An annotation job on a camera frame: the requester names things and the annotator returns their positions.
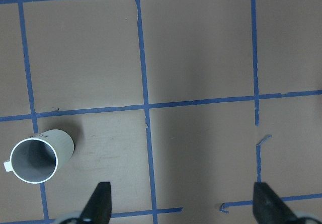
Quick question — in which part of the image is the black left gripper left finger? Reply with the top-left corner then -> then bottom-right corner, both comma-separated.
80,182 -> 112,224

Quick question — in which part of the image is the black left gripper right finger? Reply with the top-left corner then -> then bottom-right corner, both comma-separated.
253,182 -> 297,224

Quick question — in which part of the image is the white ribbed cup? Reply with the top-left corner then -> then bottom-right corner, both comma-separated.
4,129 -> 74,184

